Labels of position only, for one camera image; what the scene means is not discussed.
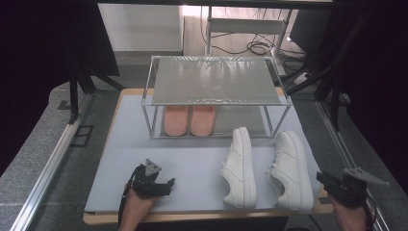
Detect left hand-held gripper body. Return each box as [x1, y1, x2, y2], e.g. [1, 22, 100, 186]
[132, 158, 163, 200]

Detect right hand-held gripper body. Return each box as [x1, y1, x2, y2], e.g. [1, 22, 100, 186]
[328, 167, 391, 208]

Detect white sneaker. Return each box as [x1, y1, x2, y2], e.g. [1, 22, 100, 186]
[268, 130, 315, 214]
[219, 126, 258, 210]

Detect pink rubber slipper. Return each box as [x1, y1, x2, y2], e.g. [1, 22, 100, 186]
[163, 105, 191, 138]
[189, 105, 217, 138]

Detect metal frame shoe rack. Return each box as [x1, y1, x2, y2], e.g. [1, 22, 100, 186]
[140, 55, 293, 140]

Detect person's left hand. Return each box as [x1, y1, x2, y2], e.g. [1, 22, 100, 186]
[123, 189, 158, 216]

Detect person's right hand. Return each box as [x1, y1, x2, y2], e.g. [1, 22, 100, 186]
[327, 193, 369, 222]

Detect white table mat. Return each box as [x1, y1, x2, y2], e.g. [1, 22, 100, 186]
[85, 94, 322, 215]

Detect black metal stand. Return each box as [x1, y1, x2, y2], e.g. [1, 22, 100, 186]
[282, 9, 370, 131]

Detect black tripod stand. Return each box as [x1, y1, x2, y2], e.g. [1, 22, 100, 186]
[65, 64, 124, 124]

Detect black curtain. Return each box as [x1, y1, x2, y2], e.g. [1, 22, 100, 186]
[0, 0, 120, 177]
[330, 0, 408, 187]

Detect white cabinet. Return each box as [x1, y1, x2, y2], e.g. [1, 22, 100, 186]
[97, 3, 185, 53]

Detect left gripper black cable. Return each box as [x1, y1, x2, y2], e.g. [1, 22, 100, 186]
[117, 165, 142, 227]

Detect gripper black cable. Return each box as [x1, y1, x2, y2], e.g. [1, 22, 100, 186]
[365, 192, 378, 231]
[117, 165, 142, 227]

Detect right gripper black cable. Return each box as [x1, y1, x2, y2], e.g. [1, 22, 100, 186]
[365, 192, 378, 231]

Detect aluminium rail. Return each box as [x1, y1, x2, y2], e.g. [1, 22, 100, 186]
[9, 92, 95, 231]
[316, 100, 391, 231]

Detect black floor bracket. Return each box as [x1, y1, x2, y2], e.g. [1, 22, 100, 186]
[70, 124, 94, 148]

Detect black floor cables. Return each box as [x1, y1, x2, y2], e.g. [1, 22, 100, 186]
[201, 6, 309, 63]

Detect white metal desk frame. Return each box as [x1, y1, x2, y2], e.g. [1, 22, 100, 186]
[205, 6, 294, 76]

